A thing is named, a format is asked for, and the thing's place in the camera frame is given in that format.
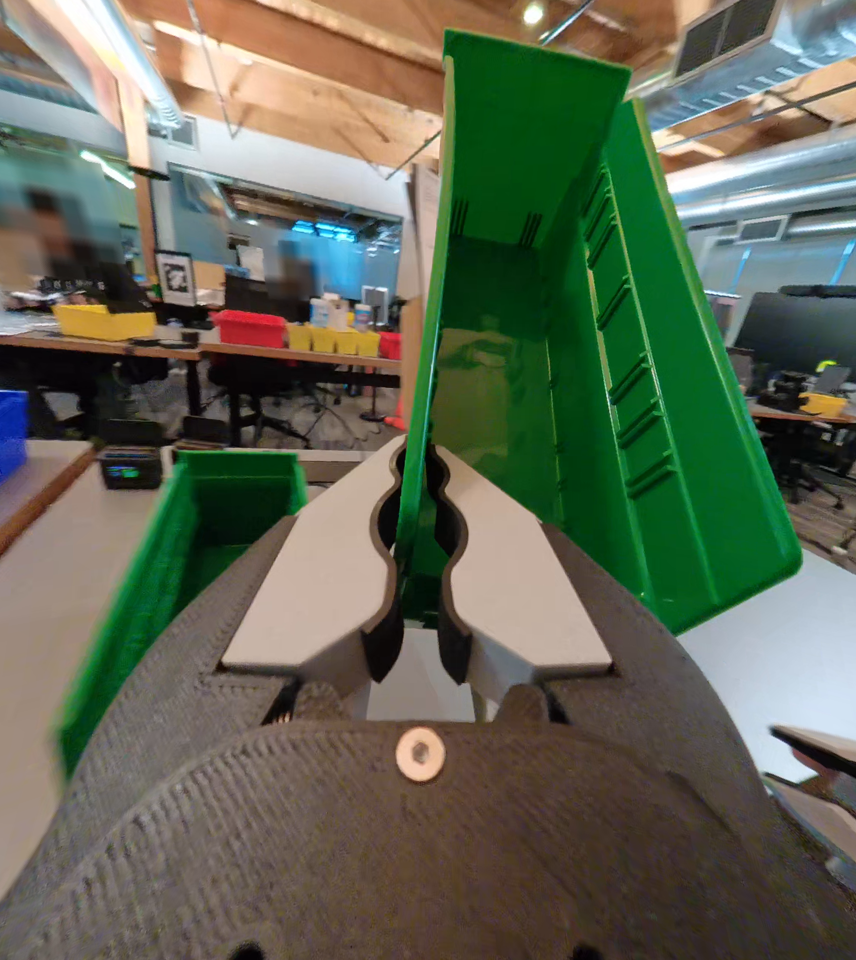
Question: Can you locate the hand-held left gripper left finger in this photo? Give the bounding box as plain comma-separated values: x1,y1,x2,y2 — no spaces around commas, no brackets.
220,435,409,685

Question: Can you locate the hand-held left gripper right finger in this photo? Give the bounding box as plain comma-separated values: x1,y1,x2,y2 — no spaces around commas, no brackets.
425,444,615,704

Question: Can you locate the green plastic bin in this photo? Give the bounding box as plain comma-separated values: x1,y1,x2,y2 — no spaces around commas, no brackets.
394,28,804,639
55,448,310,781

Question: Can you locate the grey desk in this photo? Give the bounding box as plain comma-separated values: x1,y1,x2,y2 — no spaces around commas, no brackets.
0,438,95,609
0,442,856,939

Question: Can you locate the black battery charger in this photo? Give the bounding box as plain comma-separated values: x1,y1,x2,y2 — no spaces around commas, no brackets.
100,442,165,491

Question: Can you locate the long wooden table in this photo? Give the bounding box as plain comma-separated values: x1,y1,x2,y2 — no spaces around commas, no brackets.
0,330,403,376

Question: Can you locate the row of small yellow bins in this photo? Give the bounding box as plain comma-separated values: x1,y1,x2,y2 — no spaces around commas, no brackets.
287,322,382,358

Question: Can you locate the black office chair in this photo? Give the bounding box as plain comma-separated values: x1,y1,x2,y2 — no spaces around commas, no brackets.
761,386,856,511

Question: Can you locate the marker tag sign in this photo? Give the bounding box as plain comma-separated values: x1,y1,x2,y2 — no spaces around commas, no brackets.
154,249,197,306

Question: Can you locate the black monitor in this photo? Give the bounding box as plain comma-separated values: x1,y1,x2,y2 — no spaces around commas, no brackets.
731,291,856,385

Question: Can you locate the ceiling vent grille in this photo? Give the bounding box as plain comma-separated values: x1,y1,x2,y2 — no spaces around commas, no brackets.
670,0,786,85

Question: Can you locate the silver air duct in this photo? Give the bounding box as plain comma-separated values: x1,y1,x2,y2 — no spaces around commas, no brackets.
664,112,856,226
645,0,856,132
75,0,181,129

